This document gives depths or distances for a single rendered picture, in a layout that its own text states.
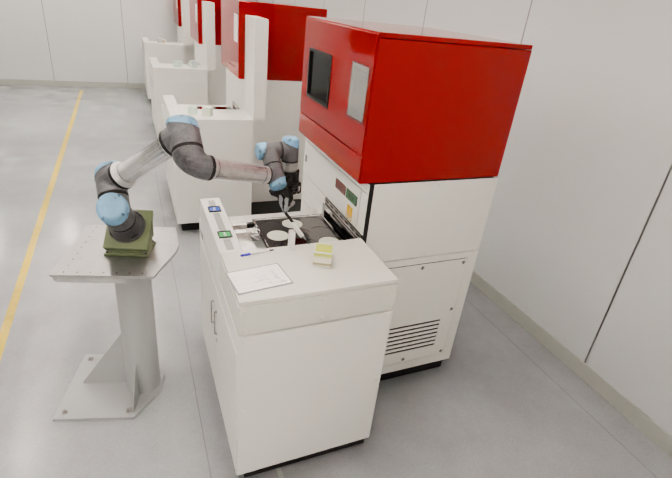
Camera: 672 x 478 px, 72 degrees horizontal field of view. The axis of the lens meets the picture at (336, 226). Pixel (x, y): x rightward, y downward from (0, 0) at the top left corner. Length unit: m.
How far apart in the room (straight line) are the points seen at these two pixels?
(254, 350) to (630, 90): 2.27
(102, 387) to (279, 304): 1.36
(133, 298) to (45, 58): 7.92
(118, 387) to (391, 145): 1.84
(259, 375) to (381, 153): 1.00
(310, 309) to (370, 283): 0.25
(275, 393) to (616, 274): 1.97
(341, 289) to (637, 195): 1.75
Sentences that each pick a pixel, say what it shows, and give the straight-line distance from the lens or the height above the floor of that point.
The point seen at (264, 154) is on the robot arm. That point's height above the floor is 1.28.
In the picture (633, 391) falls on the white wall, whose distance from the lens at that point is 3.13.
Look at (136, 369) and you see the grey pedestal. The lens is 2.57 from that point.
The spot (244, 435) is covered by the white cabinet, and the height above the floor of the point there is 0.32.
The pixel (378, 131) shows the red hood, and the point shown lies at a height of 1.45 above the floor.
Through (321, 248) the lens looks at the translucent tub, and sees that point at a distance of 1.80.
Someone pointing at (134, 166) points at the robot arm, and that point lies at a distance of 1.97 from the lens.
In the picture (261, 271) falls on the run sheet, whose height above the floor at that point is 0.97.
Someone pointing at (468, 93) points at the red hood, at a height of 1.61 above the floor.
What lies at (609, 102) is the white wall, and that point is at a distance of 2.98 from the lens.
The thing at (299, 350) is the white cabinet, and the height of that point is 0.70.
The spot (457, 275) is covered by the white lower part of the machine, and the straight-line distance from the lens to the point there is 2.52.
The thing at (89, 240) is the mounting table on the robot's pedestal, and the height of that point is 0.82.
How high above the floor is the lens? 1.91
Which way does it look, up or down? 26 degrees down
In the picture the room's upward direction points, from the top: 7 degrees clockwise
